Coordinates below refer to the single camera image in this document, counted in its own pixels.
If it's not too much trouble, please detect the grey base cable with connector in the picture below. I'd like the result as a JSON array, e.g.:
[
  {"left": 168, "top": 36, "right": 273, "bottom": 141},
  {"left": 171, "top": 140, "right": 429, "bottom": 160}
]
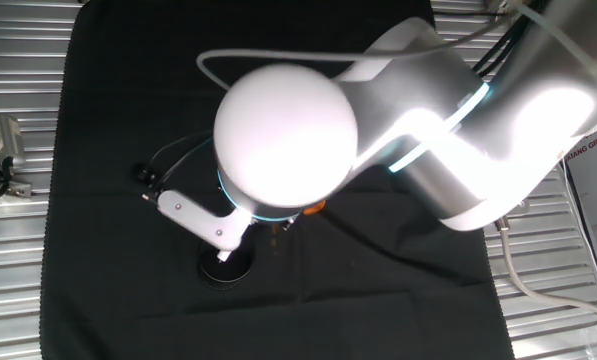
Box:
[{"left": 494, "top": 216, "right": 597, "bottom": 329}]

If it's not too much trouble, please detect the black mesh pen holder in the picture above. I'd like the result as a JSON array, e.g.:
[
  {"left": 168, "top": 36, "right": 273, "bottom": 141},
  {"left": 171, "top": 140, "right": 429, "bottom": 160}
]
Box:
[{"left": 196, "top": 239, "right": 257, "bottom": 292}]

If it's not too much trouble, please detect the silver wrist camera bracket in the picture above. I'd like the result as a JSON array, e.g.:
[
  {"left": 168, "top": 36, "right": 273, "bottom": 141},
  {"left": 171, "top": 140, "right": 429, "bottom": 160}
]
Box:
[{"left": 155, "top": 188, "right": 253, "bottom": 253}]

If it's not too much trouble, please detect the black camera cable with plug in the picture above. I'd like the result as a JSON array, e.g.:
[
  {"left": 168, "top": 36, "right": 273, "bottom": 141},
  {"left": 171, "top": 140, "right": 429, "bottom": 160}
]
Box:
[{"left": 133, "top": 130, "right": 220, "bottom": 197}]

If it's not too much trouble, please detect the metal camera stand foot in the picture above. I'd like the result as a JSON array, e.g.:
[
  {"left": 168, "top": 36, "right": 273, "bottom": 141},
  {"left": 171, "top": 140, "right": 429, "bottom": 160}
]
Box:
[{"left": 0, "top": 177, "right": 33, "bottom": 201}]

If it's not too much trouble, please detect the black cloth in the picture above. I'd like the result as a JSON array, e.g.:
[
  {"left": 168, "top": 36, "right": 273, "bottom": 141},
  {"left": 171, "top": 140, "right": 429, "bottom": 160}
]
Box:
[{"left": 38, "top": 0, "right": 517, "bottom": 360}]

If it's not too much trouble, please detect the thick black gripper cable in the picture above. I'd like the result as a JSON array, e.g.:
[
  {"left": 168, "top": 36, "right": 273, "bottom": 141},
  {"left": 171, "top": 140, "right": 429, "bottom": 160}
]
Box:
[{"left": 471, "top": 13, "right": 532, "bottom": 77}]

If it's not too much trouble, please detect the white printed paper sign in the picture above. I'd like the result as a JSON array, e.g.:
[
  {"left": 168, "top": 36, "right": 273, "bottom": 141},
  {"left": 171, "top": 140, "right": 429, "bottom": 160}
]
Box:
[{"left": 563, "top": 127, "right": 597, "bottom": 307}]

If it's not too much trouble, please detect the large orange sticker piece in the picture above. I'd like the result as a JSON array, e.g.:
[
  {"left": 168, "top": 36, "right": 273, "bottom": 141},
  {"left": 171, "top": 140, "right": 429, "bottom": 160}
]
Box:
[{"left": 302, "top": 199, "right": 328, "bottom": 217}]

